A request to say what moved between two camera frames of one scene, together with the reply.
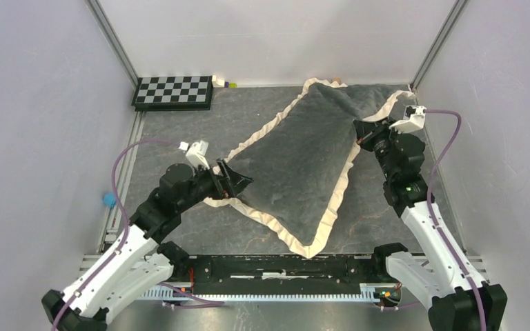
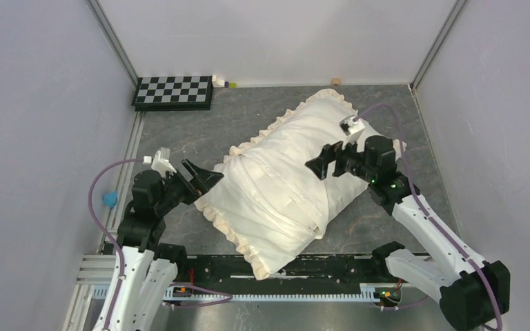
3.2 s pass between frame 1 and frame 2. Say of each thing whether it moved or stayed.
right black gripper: moved
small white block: stayed
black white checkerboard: stayed
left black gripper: moved
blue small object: stayed
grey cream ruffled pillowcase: moved
